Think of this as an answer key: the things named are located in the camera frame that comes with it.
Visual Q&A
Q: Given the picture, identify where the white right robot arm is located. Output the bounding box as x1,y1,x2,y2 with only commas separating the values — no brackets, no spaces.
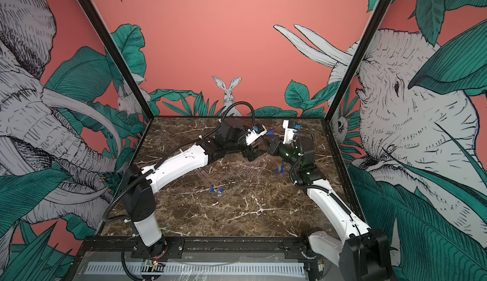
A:
263,135,393,280

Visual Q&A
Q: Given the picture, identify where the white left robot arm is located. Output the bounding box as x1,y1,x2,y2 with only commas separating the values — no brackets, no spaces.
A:
122,121,267,248

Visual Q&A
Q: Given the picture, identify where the clear test tube blue stopper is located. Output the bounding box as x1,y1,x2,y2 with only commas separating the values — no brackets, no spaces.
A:
196,168,215,193
206,172,224,194

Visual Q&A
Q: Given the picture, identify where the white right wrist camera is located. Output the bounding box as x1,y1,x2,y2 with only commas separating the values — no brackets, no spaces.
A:
283,120,301,145

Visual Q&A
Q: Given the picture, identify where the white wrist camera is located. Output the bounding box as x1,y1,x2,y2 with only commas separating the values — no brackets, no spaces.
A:
245,124,267,145
283,120,301,145

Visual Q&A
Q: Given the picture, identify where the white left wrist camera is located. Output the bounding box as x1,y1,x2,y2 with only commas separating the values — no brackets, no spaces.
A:
245,124,267,145

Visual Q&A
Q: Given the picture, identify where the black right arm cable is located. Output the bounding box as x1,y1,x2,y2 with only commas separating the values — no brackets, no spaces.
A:
288,132,366,244

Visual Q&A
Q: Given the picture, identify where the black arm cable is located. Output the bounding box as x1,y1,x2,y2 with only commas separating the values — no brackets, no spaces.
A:
101,101,256,223
288,132,366,244

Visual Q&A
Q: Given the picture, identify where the white slotted cable duct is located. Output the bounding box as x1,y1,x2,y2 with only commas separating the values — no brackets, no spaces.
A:
83,261,307,278

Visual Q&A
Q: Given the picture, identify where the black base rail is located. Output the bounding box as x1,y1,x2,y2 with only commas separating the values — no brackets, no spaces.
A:
75,236,385,261

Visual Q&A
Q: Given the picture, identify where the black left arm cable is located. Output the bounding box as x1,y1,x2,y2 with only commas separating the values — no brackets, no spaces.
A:
101,101,256,223

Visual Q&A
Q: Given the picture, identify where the black frame post left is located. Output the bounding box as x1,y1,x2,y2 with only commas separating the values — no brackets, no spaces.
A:
77,0,155,122

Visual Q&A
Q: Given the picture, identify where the black frame post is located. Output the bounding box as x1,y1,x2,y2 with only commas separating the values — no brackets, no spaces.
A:
77,0,155,122
324,0,404,122

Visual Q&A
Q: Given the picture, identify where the black frame post right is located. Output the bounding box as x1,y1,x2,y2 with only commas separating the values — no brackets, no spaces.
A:
324,0,404,122

